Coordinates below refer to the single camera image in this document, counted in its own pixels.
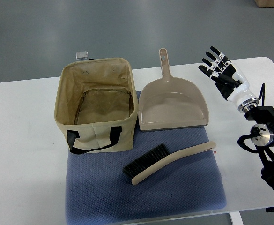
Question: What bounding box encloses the white table leg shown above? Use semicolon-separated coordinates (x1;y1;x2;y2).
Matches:
229;211;244;225

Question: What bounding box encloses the beige plastic dustpan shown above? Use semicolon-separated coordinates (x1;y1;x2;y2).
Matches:
138;48;209;131

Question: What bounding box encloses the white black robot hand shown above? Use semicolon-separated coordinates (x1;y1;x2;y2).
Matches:
199;46;259;113

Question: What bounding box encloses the beige fabric bag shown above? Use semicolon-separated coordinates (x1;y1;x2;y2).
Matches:
54;58;138;155

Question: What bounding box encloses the cardboard box corner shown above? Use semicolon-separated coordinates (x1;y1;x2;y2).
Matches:
254;0;274;8

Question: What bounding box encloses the blue textured mat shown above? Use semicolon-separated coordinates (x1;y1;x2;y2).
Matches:
65;90;227;225

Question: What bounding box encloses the small grey floor plate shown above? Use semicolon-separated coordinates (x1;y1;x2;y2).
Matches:
76;51;88;60

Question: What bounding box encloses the beige brush with black bristles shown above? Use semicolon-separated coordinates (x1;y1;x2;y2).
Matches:
122;141;216;185

